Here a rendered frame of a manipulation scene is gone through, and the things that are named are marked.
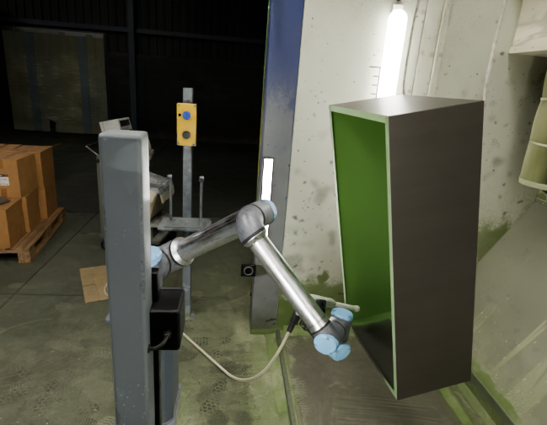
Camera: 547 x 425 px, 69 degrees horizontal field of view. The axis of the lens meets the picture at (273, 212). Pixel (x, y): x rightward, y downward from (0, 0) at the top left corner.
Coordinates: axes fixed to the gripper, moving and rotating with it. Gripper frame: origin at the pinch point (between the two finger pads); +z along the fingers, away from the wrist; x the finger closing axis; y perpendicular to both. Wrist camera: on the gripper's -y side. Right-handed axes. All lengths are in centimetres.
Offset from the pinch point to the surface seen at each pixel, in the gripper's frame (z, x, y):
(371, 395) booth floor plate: -13, 67, 44
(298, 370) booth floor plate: 20, 40, 56
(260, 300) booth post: 69, 26, 38
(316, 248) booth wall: 59, 43, -12
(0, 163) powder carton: 282, -150, 55
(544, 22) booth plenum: 9, 77, -180
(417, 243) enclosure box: -47, -3, -54
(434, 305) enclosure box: -51, 18, -34
